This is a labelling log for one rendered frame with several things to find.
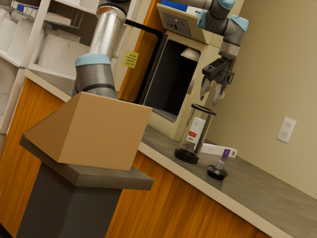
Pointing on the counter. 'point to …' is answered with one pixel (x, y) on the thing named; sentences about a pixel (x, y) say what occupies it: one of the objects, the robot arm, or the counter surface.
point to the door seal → (152, 56)
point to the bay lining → (171, 79)
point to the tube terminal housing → (204, 48)
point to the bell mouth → (191, 54)
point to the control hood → (204, 37)
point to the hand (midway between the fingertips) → (207, 100)
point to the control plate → (176, 23)
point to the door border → (152, 55)
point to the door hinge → (153, 69)
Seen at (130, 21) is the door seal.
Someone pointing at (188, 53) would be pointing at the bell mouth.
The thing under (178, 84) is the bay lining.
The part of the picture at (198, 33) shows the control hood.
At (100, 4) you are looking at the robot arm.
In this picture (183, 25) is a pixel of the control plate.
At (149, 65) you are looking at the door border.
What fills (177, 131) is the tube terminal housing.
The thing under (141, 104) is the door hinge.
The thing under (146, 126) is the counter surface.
